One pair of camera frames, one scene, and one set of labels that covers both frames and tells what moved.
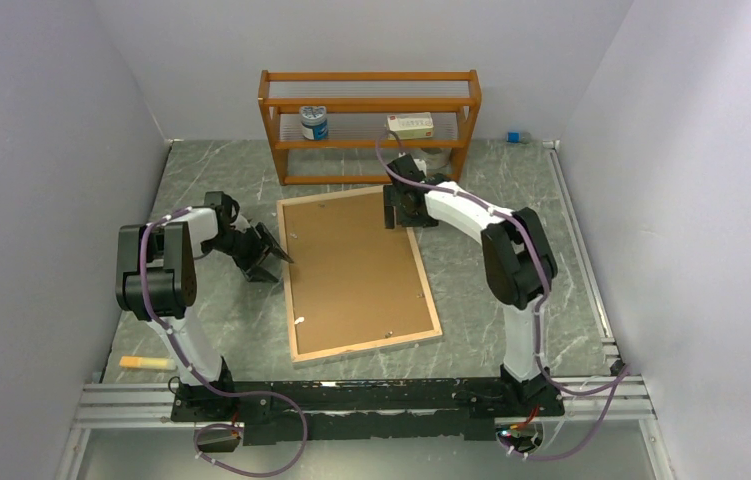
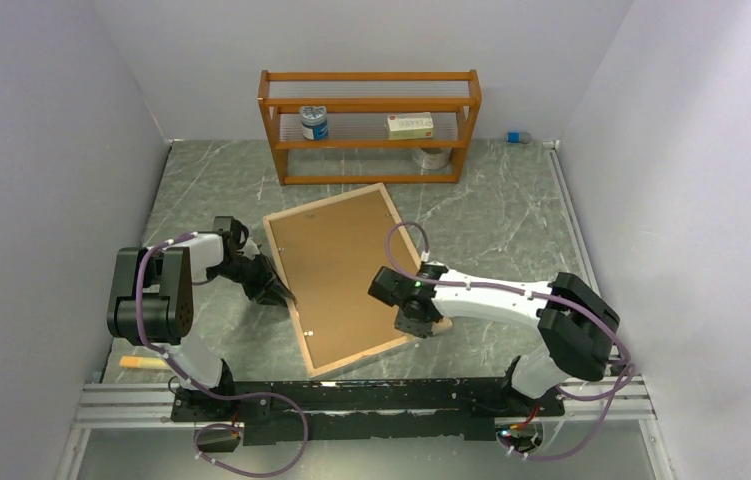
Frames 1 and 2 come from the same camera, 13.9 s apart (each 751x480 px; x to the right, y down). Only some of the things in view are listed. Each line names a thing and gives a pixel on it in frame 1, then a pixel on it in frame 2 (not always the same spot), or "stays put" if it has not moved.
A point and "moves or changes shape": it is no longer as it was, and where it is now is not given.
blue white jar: (314, 122) stays put
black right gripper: (391, 199) → (418, 329)
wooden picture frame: (353, 285) moves or changes shape
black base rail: (282, 410) stays put
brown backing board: (352, 280) moves or changes shape
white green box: (411, 125) stays put
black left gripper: (260, 246) → (268, 287)
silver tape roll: (437, 160) stays put
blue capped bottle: (515, 137) stays put
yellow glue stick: (147, 362) stays put
